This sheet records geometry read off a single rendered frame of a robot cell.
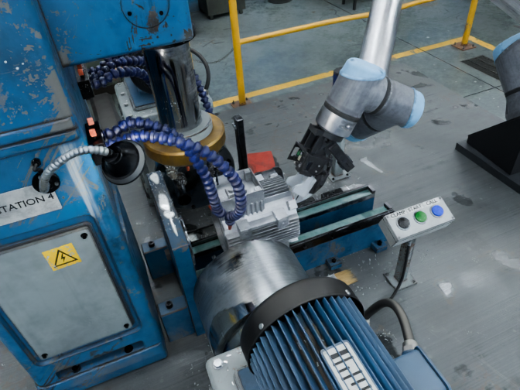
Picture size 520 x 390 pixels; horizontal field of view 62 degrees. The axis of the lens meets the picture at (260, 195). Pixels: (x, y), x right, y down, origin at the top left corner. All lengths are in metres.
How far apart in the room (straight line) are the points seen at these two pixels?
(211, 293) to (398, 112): 0.57
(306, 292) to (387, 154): 1.28
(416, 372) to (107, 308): 0.65
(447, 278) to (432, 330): 0.19
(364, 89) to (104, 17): 0.54
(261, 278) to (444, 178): 1.04
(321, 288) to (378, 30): 0.87
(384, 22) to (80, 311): 1.05
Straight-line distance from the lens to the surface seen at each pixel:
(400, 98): 1.04
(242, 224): 1.09
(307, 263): 1.31
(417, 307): 1.30
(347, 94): 0.99
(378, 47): 1.27
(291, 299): 0.58
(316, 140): 1.03
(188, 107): 0.90
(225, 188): 1.12
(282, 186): 1.14
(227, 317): 0.84
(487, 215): 1.62
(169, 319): 1.16
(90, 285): 0.95
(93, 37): 0.77
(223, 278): 0.88
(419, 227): 1.13
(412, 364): 0.61
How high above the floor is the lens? 1.83
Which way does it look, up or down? 40 degrees down
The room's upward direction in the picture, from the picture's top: 5 degrees counter-clockwise
